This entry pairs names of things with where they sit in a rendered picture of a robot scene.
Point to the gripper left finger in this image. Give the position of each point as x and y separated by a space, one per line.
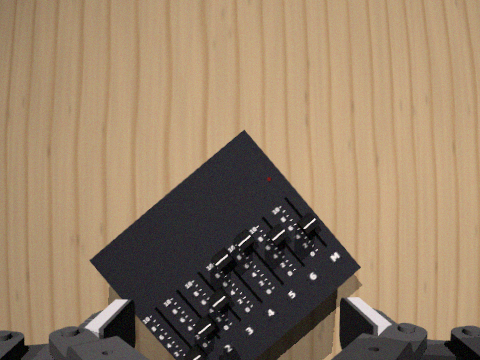
118 319

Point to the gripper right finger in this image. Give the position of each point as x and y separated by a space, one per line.
358 321

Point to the black lighting desk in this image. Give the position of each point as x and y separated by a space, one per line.
180 264

